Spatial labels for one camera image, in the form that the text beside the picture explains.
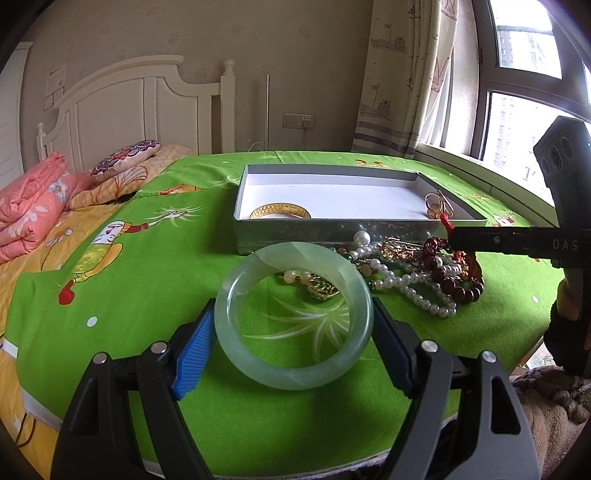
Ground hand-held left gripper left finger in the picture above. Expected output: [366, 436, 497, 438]
[50, 298, 218, 480]

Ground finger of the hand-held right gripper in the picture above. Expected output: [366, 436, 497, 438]
[449, 224, 551, 256]

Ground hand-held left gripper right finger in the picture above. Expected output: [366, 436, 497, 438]
[372, 298, 543, 480]

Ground white pearl necklace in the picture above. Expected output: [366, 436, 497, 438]
[355, 247, 458, 319]

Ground dark red bead bracelet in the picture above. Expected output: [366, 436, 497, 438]
[422, 237, 485, 303]

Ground mixed bead necklace gold pendant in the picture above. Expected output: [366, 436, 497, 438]
[277, 247, 377, 302]

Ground pale green jade bangle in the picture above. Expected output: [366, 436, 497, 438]
[213, 242, 375, 391]

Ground grey jewelry box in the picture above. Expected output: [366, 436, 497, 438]
[233, 164, 489, 256]

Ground person's right hand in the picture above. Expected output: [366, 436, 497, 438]
[544, 279, 591, 377]

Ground dark framed window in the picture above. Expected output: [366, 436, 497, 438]
[416, 0, 591, 208]

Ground green printed blanket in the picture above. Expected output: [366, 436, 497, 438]
[11, 151, 566, 478]

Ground gold bangle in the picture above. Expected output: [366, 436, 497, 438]
[250, 204, 312, 220]

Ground brown fuzzy clothing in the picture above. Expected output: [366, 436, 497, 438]
[510, 367, 591, 480]

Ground yellow printed bedsheet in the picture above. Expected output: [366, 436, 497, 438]
[0, 198, 139, 480]

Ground cream printed curtain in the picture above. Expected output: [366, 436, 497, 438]
[351, 0, 460, 160]

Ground yellow patterned pillow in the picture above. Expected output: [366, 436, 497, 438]
[69, 144, 195, 208]

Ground embroidered flower pillow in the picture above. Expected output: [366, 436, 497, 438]
[90, 139, 161, 178]

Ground pink floral quilt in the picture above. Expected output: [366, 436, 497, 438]
[0, 152, 100, 265]

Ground white wooden headboard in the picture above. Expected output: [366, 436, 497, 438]
[36, 55, 237, 174]

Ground white wardrobe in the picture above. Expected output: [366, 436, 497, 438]
[0, 41, 34, 178]

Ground gold ring ornaments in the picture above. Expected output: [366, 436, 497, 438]
[425, 191, 455, 219]

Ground white plug cable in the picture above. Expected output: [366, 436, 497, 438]
[247, 117, 312, 153]

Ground grey wall socket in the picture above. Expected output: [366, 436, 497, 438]
[283, 112, 317, 130]

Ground paper notes on wall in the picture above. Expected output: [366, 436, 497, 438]
[42, 62, 68, 112]

